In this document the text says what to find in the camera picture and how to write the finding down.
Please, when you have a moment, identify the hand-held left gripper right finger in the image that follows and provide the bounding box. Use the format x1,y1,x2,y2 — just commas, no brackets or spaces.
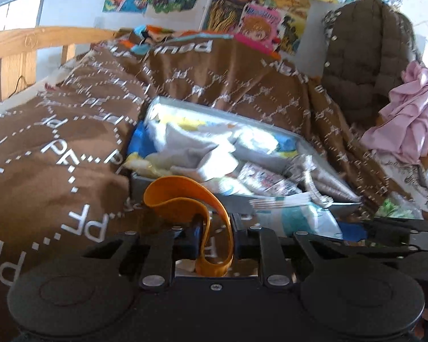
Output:
231,214,347,290

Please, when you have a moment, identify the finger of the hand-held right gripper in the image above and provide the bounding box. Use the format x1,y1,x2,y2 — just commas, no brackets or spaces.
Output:
342,217,413,247

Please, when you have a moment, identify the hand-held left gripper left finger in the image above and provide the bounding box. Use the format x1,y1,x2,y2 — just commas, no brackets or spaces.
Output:
81,221,205,290

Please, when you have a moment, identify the grey drawstring bag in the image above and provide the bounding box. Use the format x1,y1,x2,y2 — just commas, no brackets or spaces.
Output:
289,154,361,207

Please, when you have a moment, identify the orange band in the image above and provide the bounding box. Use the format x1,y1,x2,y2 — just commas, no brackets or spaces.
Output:
144,175,234,278

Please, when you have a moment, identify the pink patterned pouch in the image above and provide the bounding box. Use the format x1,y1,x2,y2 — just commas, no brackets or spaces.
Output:
239,162,296,196

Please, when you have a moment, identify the grey tray with cartoon picture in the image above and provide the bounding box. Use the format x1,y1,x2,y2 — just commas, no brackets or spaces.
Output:
126,95,362,207

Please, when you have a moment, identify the light grey cloth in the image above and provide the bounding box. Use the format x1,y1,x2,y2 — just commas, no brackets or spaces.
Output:
164,128,236,182

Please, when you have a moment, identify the striped towel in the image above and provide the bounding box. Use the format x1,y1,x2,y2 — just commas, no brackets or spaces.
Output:
123,151,257,196

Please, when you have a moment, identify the teal white packet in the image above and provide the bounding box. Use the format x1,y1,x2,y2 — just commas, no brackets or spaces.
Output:
250,196,343,239

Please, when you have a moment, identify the pink cloth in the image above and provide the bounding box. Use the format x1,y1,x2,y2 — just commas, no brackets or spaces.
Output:
360,60,428,166

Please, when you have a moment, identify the dark quilted jacket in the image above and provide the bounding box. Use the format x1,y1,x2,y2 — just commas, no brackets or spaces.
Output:
321,0,423,131

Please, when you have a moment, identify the brown printed blanket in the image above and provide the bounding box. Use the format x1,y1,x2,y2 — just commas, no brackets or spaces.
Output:
0,25,414,293

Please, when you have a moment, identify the window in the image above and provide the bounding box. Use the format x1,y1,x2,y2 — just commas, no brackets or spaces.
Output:
0,0,49,109

